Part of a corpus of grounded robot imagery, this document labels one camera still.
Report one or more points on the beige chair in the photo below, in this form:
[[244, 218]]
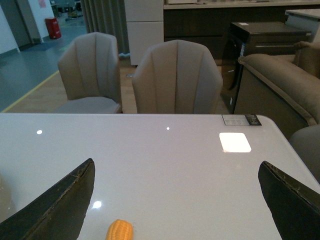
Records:
[[90, 73], [177, 77]]

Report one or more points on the red bin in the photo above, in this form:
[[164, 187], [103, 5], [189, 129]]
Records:
[[53, 28]]

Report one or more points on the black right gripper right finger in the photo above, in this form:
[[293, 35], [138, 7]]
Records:
[[295, 208]]

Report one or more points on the black washing machine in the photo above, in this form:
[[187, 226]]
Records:
[[246, 38]]

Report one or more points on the grey fabric sofa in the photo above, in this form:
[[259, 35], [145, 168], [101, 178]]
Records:
[[284, 88]]

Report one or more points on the yellow corn cob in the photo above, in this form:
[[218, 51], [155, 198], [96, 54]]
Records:
[[120, 230]]

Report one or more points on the dark kitchen counter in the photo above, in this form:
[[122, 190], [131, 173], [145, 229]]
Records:
[[207, 23]]

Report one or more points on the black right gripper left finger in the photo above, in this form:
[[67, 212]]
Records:
[[58, 213]]

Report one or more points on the beige chair left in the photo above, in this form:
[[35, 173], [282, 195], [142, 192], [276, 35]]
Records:
[[90, 73]]

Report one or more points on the beige chair right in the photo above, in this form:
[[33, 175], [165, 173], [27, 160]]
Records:
[[177, 77]]

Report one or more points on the grey chair at table side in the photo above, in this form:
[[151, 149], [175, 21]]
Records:
[[306, 143]]

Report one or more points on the label sticker on table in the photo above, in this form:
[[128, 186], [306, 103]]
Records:
[[241, 120]]

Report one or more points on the grey curtain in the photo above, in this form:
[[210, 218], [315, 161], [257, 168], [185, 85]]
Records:
[[109, 17]]

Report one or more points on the white cabinet column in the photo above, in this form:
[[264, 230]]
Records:
[[145, 26]]

